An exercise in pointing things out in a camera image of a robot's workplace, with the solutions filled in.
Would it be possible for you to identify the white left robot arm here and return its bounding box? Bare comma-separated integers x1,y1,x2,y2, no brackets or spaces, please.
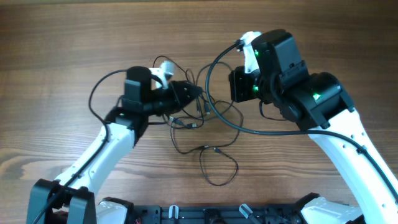
26,66,203,223

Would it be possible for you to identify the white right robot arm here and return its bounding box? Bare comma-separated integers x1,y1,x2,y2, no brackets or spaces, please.
229,29,397,223

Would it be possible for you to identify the black camera cable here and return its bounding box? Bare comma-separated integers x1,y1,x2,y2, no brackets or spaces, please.
205,40,398,203
30,68,128,224

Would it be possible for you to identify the black right camera cable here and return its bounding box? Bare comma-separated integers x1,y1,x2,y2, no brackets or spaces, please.
205,40,398,203

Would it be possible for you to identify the black left camera cable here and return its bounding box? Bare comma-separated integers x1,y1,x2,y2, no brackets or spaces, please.
30,68,128,224

